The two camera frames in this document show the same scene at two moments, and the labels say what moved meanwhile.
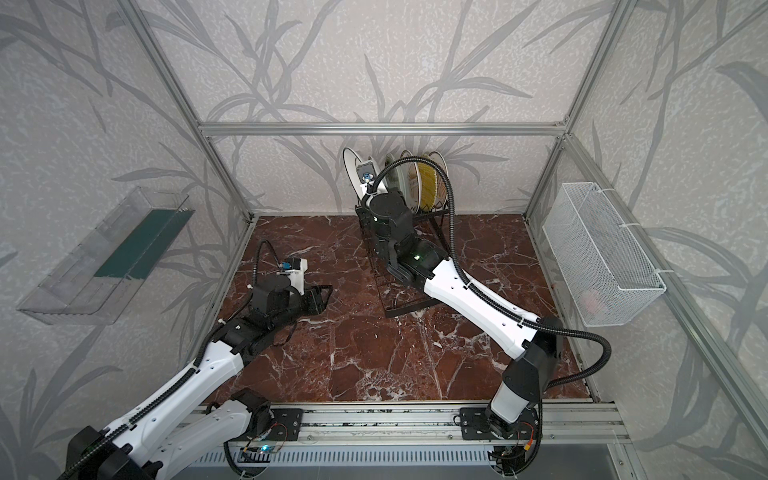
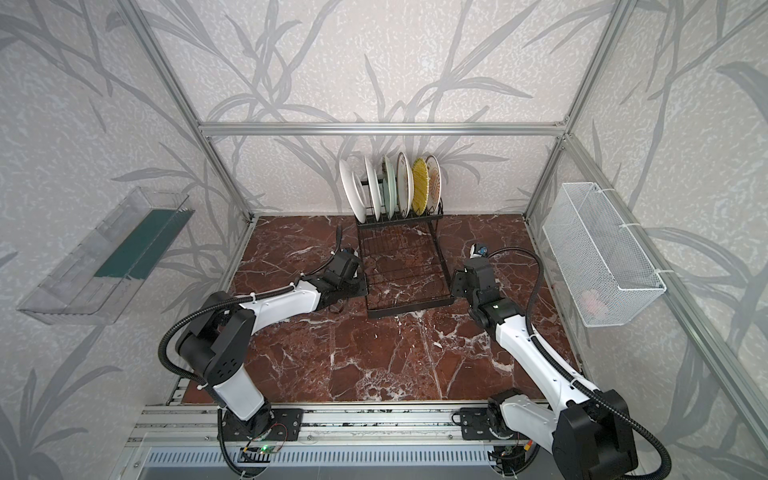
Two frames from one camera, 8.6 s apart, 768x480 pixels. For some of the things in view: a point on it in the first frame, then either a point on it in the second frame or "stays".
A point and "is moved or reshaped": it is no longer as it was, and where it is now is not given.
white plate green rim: [351, 159] is moved or reshaped
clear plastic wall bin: [96, 284] stays
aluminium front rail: [434, 423] stays
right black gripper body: [371, 217] -> [459, 287]
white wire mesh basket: [600, 260] stays
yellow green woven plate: [428, 185] is moved or reshaped
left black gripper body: [295, 306] -> [357, 287]
